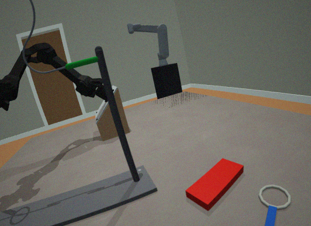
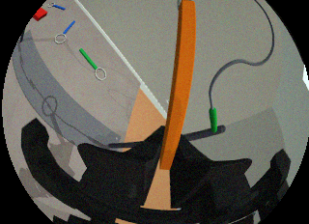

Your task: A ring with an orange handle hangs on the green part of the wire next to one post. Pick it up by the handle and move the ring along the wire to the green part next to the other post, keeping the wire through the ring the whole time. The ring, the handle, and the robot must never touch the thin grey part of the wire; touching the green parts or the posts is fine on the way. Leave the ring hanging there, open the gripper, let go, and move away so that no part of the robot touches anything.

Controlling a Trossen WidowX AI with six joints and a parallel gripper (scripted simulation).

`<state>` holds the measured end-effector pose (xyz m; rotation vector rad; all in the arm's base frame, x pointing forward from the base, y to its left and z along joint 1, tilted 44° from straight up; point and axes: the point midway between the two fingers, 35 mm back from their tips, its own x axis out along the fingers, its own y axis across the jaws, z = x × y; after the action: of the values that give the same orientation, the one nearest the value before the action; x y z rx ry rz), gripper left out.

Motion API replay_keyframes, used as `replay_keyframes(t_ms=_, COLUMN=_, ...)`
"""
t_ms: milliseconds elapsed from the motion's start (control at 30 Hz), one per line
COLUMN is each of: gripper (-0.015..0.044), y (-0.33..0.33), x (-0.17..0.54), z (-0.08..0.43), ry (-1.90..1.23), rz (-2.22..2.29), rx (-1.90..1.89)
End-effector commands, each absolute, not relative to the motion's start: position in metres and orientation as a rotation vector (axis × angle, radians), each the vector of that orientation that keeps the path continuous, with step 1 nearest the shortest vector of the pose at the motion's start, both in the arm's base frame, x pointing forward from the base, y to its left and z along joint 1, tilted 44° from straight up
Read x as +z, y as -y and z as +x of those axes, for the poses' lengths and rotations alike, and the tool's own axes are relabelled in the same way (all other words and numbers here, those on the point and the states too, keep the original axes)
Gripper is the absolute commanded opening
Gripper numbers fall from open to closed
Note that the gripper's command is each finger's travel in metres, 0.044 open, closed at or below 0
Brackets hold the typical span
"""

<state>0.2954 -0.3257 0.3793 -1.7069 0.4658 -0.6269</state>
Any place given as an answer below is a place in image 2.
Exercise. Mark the orange handle with grey loop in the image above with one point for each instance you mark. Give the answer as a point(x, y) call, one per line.
point(180, 86)

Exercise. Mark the red rectangular block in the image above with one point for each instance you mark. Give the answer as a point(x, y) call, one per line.
point(40, 14)

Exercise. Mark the green handle with white loop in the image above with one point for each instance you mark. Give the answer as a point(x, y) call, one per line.
point(91, 63)

